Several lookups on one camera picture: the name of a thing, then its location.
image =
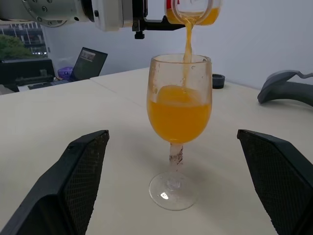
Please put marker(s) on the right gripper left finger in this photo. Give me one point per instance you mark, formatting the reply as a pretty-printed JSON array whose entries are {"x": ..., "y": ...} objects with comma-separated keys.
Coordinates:
[{"x": 56, "y": 191}]

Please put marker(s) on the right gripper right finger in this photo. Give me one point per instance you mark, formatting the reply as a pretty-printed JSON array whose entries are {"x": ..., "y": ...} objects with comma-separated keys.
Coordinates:
[{"x": 283, "y": 183}]

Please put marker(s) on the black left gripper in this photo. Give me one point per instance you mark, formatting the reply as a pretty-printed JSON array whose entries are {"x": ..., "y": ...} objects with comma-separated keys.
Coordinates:
[{"x": 140, "y": 14}]

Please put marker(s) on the clear bottle with red label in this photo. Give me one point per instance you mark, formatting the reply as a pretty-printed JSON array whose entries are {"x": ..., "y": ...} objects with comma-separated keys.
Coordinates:
[{"x": 215, "y": 16}]

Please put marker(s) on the clear wine glass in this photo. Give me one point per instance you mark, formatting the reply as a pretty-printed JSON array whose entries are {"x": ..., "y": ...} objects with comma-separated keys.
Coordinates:
[{"x": 179, "y": 117}]

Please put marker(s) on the grey curved plastic shell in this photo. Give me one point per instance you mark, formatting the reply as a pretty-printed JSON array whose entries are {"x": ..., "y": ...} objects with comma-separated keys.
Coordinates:
[{"x": 286, "y": 90}]

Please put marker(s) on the dark laptop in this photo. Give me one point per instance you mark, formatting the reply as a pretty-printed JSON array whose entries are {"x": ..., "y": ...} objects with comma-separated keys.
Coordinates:
[{"x": 89, "y": 66}]

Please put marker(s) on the black keyboard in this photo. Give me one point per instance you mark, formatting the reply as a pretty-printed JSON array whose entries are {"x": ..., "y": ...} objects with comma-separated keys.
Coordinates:
[{"x": 46, "y": 85}]

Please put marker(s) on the purple bag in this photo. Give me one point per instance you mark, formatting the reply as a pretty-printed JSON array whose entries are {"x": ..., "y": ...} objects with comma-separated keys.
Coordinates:
[{"x": 64, "y": 73}]

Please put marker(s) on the black box on desk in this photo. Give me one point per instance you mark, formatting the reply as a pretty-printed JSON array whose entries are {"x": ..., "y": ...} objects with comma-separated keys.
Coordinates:
[{"x": 24, "y": 68}]

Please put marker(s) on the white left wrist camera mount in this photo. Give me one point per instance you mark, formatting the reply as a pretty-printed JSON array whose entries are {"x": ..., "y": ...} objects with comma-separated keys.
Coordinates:
[{"x": 110, "y": 14}]

